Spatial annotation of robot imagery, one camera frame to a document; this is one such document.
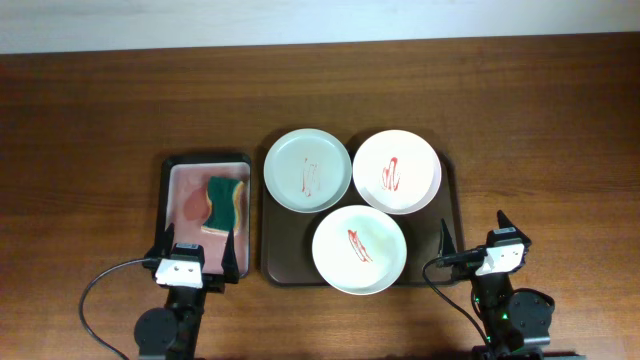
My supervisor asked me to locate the pink white plate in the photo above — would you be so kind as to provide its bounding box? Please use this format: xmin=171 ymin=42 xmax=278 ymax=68
xmin=352 ymin=130 xmax=442 ymax=215

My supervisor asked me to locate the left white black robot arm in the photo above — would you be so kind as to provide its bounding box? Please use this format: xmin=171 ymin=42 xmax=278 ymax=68
xmin=134 ymin=226 xmax=240 ymax=360

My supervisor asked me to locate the pale green plate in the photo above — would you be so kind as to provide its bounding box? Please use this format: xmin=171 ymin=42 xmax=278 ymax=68
xmin=263 ymin=128 xmax=352 ymax=213

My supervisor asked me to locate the white plate front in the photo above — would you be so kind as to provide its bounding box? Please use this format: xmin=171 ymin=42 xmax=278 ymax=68
xmin=312 ymin=205 xmax=407 ymax=295

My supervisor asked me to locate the green yellow sponge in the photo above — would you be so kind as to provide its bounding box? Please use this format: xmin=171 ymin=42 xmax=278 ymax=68
xmin=201 ymin=177 xmax=245 ymax=233

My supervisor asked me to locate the small black tray red liquid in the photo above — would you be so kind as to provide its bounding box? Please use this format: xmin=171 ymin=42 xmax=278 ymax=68
xmin=155 ymin=152 xmax=251 ymax=277

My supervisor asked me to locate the large brown serving tray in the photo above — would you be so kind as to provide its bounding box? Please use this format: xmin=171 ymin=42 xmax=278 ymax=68
xmin=261 ymin=128 xmax=464 ymax=295

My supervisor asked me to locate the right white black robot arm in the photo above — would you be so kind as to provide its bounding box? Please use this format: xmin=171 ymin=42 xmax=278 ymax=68
xmin=431 ymin=211 xmax=555 ymax=359

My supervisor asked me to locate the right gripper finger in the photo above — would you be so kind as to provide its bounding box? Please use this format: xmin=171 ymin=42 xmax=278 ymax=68
xmin=439 ymin=219 xmax=457 ymax=256
xmin=496 ymin=210 xmax=522 ymax=235

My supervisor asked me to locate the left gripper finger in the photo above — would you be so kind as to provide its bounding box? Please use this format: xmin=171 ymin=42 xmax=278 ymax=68
xmin=150 ymin=223 xmax=175 ymax=258
xmin=221 ymin=230 xmax=240 ymax=284

